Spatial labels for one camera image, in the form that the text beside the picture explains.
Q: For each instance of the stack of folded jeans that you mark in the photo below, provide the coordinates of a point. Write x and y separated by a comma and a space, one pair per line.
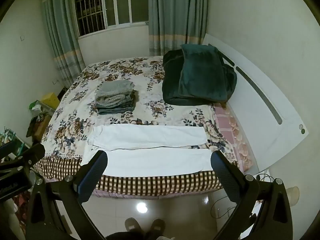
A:
120, 108

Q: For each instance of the red cloth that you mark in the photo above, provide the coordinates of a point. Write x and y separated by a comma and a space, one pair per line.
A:
21, 205

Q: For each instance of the pink checked sheet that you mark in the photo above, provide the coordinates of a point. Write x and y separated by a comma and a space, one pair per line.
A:
230, 130

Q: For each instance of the green storage shelf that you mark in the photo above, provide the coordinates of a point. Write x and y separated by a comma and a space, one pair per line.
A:
15, 142

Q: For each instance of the teal striped curtain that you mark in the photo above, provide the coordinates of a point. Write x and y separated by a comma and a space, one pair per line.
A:
177, 17
62, 30

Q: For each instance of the person's left slipper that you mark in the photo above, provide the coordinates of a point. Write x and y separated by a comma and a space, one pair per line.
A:
132, 225

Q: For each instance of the yellow box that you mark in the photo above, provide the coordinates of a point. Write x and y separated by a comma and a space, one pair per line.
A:
51, 100

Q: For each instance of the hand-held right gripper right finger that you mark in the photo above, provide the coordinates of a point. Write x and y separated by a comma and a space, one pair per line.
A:
225, 177

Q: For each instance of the grey fleece folded garment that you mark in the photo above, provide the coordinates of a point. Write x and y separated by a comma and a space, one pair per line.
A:
115, 91

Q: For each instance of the floral bed sheet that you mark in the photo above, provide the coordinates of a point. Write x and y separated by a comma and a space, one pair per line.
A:
140, 75

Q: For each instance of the white headboard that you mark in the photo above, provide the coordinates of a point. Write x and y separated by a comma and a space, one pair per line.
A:
262, 135

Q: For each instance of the dark green blanket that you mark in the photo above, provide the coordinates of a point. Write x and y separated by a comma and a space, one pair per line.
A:
200, 80

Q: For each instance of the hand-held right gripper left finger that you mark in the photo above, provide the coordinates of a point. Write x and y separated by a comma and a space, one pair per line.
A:
92, 180

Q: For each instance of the white framed window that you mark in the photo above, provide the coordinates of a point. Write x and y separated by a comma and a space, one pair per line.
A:
112, 5

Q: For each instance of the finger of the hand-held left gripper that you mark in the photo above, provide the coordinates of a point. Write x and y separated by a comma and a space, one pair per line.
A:
27, 157

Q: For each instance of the wall socket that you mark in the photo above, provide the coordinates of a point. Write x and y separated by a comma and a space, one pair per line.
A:
55, 82

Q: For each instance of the white pants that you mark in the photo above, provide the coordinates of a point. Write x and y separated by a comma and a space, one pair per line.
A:
150, 160

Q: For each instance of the cardboard box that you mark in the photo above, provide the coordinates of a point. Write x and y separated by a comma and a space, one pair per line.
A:
42, 128

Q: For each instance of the green and white plastic bag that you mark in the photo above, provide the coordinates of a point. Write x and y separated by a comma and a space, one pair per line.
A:
36, 106

